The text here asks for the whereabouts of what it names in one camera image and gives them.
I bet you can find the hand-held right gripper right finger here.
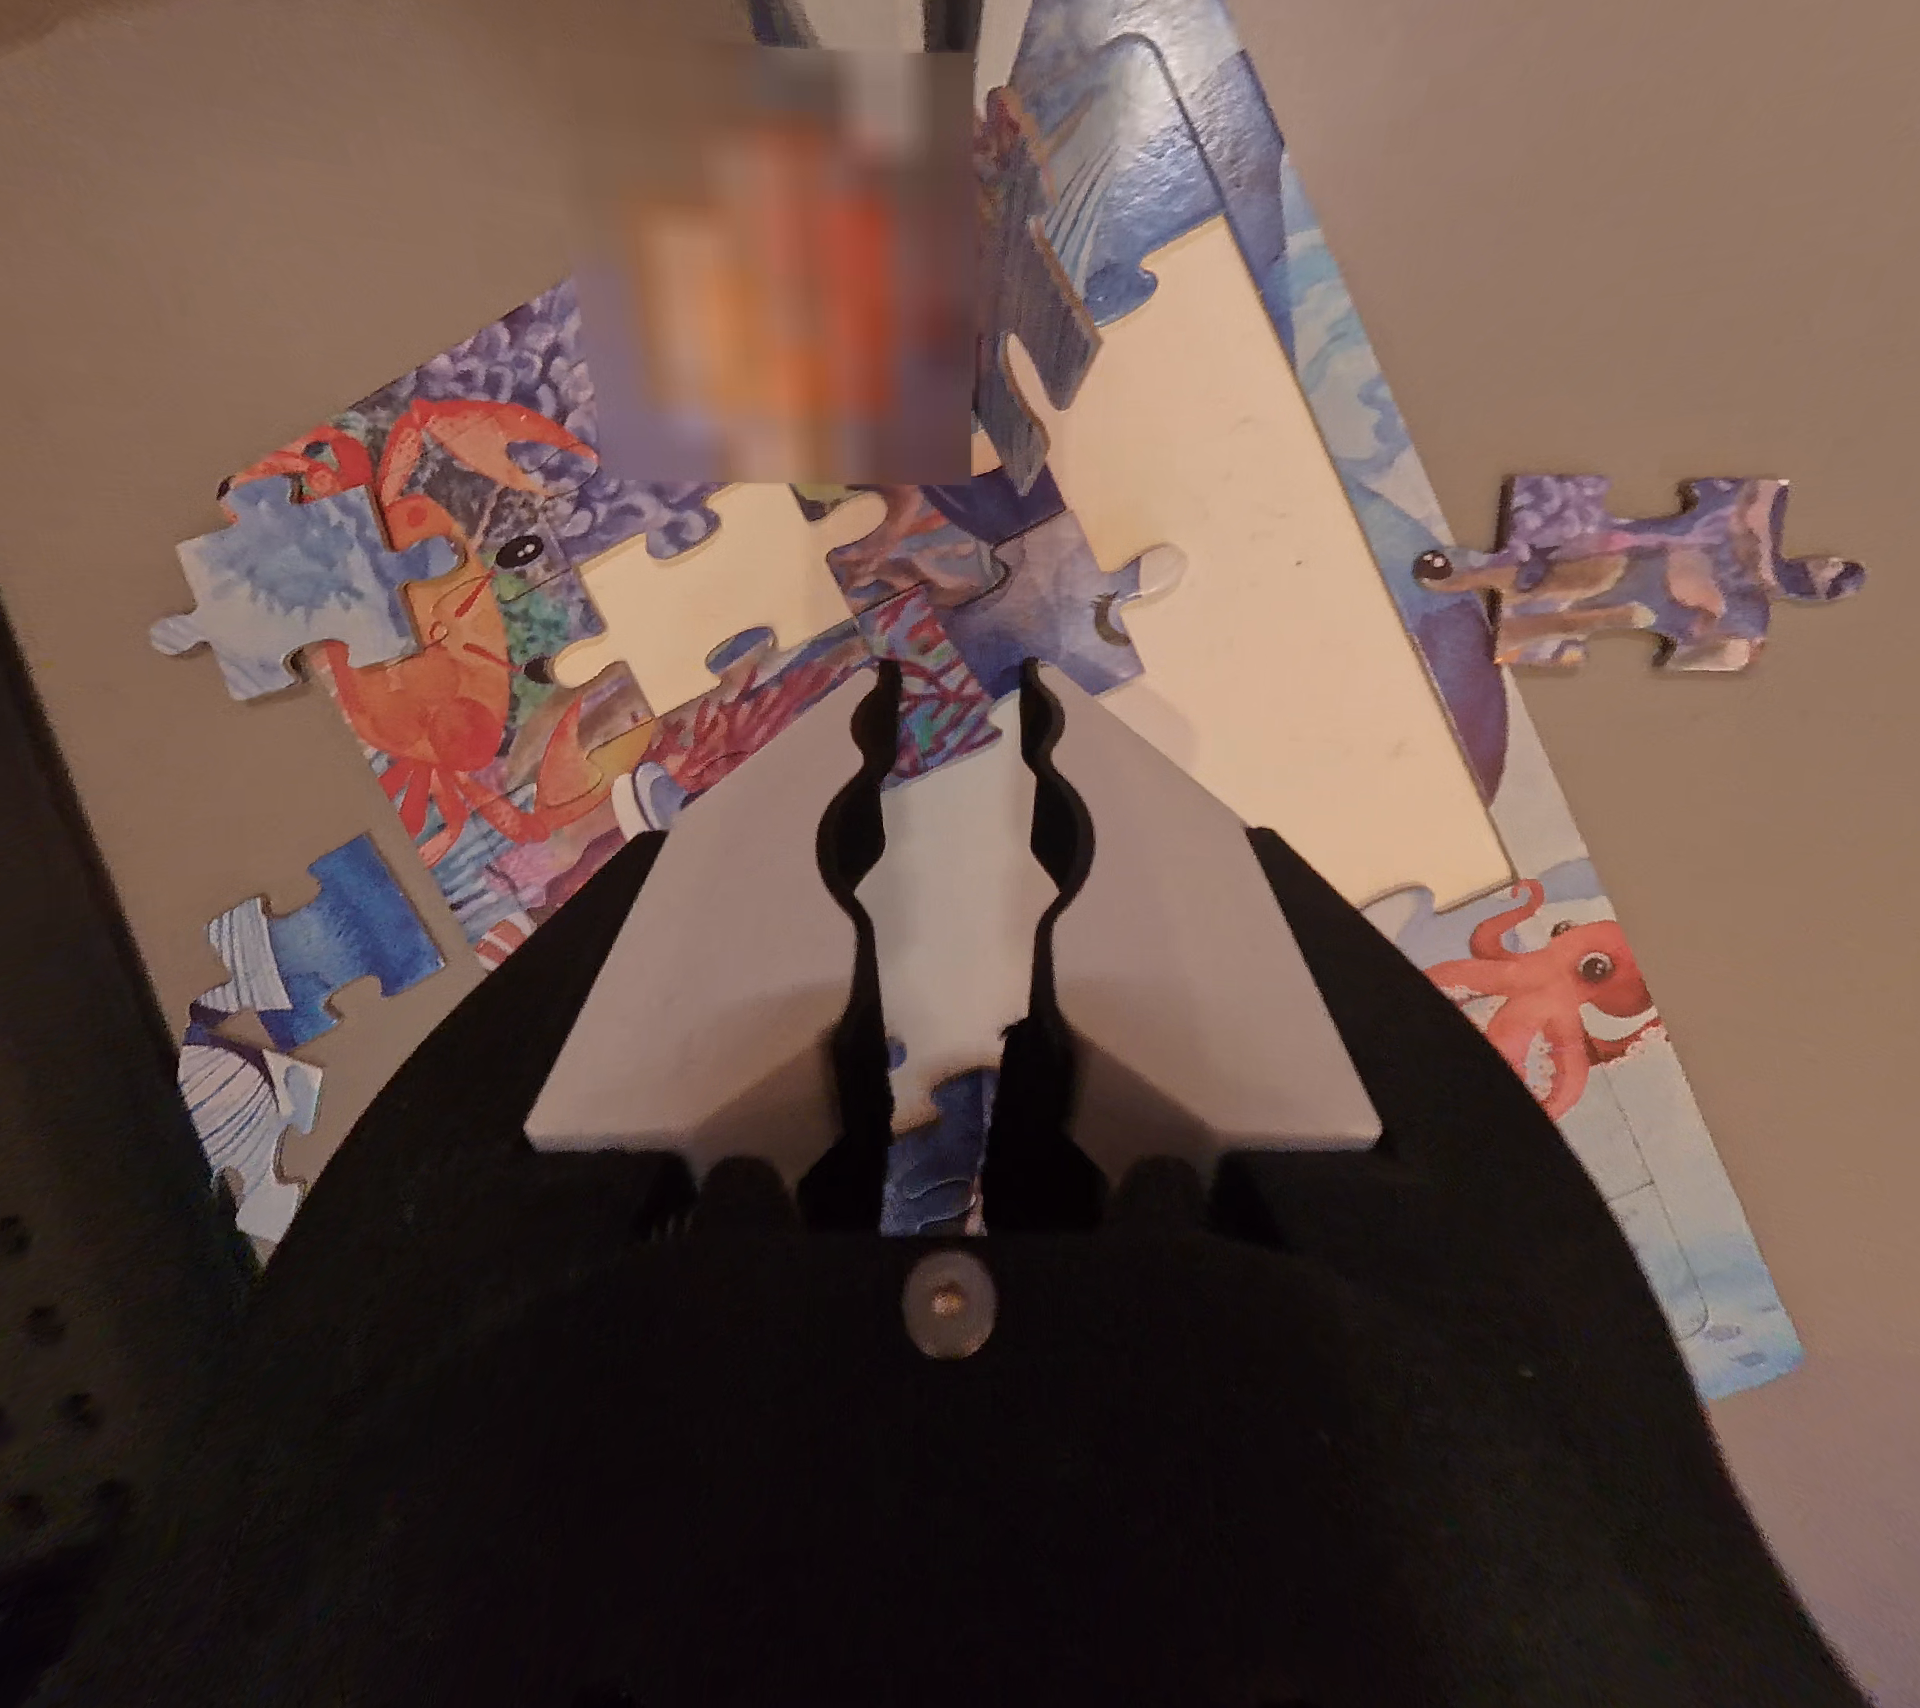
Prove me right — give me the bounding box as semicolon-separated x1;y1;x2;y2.
1015;662;1385;1211

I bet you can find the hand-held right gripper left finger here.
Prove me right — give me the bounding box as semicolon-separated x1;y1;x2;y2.
527;662;907;1204

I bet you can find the red coral puzzle piece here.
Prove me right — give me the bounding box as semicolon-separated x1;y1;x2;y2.
660;650;879;827
856;599;1009;784

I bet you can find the grey blue puzzle piece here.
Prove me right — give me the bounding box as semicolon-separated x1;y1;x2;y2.
960;509;1189;698

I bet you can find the sea animal jigsaw puzzle tray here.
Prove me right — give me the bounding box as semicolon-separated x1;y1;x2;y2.
225;0;1803;1404

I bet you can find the pale blue white puzzle piece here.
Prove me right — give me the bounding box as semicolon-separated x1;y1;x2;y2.
151;478;460;704

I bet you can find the blue puzzle piece striped end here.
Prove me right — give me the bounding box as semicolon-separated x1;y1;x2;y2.
207;833;449;1052

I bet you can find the white blue striped puzzle piece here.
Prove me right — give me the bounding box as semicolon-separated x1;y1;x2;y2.
176;1004;325;1254

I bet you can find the black perforated chair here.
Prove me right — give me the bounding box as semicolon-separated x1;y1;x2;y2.
0;606;250;1708

